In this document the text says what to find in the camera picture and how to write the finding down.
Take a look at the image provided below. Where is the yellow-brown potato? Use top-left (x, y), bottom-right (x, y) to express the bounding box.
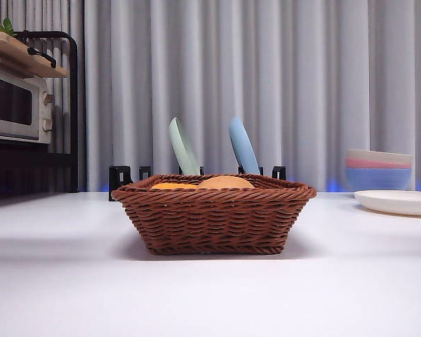
top-left (197, 176), bottom-right (256, 190)

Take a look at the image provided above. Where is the yellow corn cob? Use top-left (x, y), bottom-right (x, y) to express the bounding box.
top-left (149, 182), bottom-right (199, 192)

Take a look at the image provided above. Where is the brown wicker basket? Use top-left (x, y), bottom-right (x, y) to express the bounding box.
top-left (111, 173), bottom-right (318, 256)

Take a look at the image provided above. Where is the pale green plate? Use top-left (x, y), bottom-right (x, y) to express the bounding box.
top-left (168, 117), bottom-right (201, 176)

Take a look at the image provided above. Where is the light blue plate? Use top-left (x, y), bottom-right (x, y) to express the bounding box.
top-left (228, 117), bottom-right (261, 176)

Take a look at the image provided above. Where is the black dish rack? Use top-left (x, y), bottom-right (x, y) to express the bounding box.
top-left (108, 164), bottom-right (287, 203)

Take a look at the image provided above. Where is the grey pleated curtain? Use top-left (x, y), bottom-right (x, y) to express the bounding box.
top-left (0, 0), bottom-right (421, 193)

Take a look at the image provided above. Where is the blue glowing light strip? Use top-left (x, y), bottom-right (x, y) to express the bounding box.
top-left (103, 177), bottom-right (421, 193)

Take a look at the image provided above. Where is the pink bowl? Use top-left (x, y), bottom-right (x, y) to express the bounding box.
top-left (345, 157), bottom-right (414, 170)

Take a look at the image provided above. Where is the blue bowl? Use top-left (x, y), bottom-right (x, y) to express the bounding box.
top-left (345, 167), bottom-right (414, 192)

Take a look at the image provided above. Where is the white toaster oven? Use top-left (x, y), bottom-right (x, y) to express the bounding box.
top-left (0, 65), bottom-right (55, 145)

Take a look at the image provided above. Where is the white plate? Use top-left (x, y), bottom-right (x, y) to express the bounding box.
top-left (354, 190), bottom-right (421, 217)

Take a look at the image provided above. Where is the wooden cutting board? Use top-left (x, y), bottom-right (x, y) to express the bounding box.
top-left (0, 29), bottom-right (69, 79)

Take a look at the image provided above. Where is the black metal shelf frame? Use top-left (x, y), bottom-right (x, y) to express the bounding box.
top-left (0, 30), bottom-right (80, 213)

